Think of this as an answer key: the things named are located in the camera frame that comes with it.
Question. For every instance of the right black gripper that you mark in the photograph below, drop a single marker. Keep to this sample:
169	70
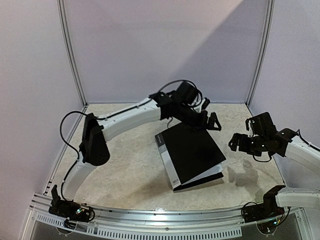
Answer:
244	141

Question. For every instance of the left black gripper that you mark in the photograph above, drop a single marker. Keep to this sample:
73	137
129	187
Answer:
203	124

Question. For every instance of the black file folder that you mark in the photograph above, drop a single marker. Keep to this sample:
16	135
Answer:
190	156

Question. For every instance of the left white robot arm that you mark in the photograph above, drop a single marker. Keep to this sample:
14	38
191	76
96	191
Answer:
98	130

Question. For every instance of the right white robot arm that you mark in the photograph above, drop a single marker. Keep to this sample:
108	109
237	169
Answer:
297	159

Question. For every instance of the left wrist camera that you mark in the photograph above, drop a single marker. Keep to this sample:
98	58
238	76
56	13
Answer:
203	105

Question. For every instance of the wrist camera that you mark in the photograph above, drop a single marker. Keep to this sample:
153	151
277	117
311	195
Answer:
203	105
249	124

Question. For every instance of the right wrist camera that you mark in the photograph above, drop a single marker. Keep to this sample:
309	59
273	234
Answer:
249	124

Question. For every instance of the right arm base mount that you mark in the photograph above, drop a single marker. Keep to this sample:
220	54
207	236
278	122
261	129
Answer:
253	212

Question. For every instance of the right aluminium frame post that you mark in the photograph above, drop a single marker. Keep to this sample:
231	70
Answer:
262	51

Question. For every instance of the curved aluminium rail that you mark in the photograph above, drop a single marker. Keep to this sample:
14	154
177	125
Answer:
216	218

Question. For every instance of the perforated white cable tray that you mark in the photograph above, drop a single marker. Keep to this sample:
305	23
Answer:
52	228

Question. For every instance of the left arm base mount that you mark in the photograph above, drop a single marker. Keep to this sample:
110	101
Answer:
70	210

